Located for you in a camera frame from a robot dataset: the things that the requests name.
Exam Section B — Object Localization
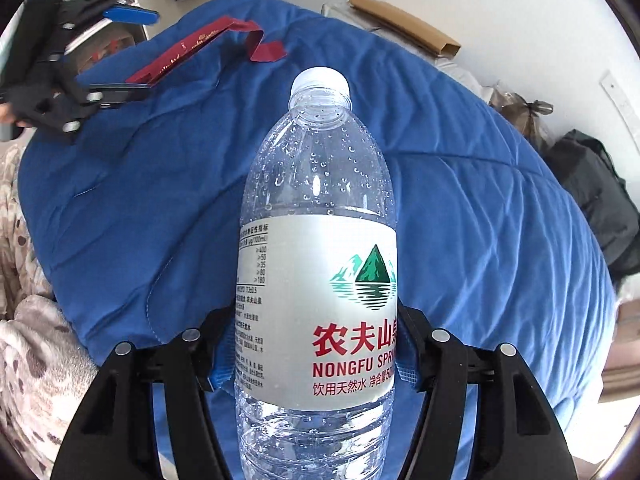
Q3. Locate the white mattress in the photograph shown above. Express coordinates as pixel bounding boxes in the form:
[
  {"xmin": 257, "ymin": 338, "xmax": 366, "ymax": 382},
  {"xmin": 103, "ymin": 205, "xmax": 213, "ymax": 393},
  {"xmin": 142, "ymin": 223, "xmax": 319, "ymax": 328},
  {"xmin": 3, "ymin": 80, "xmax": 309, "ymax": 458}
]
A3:
[{"xmin": 565, "ymin": 285, "xmax": 640, "ymax": 480}]

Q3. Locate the black duffel bag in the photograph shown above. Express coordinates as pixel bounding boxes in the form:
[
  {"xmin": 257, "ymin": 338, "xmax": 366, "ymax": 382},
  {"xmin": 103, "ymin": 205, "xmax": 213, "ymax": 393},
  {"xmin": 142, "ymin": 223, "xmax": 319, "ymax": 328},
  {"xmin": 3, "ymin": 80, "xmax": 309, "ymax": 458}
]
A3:
[{"xmin": 545, "ymin": 129, "xmax": 640, "ymax": 281}]

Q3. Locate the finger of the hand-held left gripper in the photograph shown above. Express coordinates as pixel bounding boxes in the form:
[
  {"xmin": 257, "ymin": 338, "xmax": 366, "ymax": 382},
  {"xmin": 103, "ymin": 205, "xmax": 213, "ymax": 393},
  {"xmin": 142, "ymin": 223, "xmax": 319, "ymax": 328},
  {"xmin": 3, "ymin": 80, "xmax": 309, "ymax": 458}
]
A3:
[
  {"xmin": 10, "ymin": 77, "xmax": 153, "ymax": 133},
  {"xmin": 47, "ymin": 2, "xmax": 160, "ymax": 61}
]

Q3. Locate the blue quilt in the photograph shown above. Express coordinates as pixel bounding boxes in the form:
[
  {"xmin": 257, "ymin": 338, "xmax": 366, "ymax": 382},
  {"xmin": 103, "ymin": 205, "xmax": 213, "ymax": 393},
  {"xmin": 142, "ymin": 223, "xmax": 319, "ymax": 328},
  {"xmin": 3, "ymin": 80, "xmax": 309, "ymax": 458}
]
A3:
[{"xmin": 17, "ymin": 0, "xmax": 621, "ymax": 480}]

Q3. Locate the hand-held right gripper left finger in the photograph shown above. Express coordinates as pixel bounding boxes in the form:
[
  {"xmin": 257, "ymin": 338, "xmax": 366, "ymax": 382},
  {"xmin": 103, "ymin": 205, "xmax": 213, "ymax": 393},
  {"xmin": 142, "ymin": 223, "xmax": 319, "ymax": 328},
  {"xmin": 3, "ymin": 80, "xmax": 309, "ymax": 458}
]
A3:
[{"xmin": 50, "ymin": 307, "xmax": 242, "ymax": 480}]

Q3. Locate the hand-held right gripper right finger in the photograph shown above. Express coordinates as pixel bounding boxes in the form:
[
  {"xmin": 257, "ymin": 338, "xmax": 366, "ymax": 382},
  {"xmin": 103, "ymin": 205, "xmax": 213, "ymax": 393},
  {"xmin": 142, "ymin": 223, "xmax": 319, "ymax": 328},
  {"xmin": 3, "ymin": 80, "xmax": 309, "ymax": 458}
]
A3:
[{"xmin": 385, "ymin": 302, "xmax": 576, "ymax": 480}]

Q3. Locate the flat brown cardboard box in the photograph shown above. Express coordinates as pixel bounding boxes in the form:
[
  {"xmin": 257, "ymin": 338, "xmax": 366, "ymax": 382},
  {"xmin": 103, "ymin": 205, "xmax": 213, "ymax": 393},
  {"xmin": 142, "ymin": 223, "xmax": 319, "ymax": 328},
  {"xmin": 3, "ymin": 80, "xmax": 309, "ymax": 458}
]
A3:
[{"xmin": 348, "ymin": 0, "xmax": 462, "ymax": 56}]

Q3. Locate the white wall socket panel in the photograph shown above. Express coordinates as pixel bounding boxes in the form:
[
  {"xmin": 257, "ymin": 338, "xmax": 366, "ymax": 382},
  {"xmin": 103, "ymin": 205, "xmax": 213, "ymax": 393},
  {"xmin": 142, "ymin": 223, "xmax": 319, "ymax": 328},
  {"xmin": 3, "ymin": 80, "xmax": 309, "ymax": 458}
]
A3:
[{"xmin": 600, "ymin": 71, "xmax": 640, "ymax": 136}]

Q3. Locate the person's left forearm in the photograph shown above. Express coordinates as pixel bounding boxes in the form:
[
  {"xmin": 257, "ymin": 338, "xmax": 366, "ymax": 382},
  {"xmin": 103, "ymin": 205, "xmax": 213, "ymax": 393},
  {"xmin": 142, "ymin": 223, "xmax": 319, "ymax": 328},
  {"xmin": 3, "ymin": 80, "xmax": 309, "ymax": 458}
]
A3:
[{"xmin": 0, "ymin": 140, "xmax": 56, "ymax": 301}]

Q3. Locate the dark red ribbon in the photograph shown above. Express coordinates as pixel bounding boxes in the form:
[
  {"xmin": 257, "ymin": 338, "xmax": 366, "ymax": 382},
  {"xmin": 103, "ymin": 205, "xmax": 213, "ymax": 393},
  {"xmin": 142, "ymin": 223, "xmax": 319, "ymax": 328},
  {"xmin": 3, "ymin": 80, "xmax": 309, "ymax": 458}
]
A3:
[{"xmin": 125, "ymin": 16, "xmax": 287, "ymax": 88}]

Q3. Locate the gift bag with bow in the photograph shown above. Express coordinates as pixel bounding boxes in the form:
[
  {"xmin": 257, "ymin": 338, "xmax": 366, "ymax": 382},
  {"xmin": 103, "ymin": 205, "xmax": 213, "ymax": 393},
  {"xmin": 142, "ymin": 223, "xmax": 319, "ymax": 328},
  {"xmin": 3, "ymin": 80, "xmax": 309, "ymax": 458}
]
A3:
[{"xmin": 487, "ymin": 80, "xmax": 556, "ymax": 151}]

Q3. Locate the patterned fleece pajamas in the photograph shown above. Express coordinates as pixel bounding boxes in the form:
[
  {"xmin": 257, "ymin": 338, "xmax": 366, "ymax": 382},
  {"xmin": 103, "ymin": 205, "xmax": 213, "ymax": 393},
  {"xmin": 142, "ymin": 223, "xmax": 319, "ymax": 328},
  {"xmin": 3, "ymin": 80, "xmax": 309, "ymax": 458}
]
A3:
[{"xmin": 0, "ymin": 290, "xmax": 101, "ymax": 466}]

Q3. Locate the clear plastic water bottle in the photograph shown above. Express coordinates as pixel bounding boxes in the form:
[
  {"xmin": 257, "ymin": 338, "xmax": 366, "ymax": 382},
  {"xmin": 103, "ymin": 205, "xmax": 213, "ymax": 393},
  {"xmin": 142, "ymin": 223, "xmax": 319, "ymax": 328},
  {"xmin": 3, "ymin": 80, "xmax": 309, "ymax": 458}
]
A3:
[{"xmin": 234, "ymin": 67, "xmax": 401, "ymax": 480}]

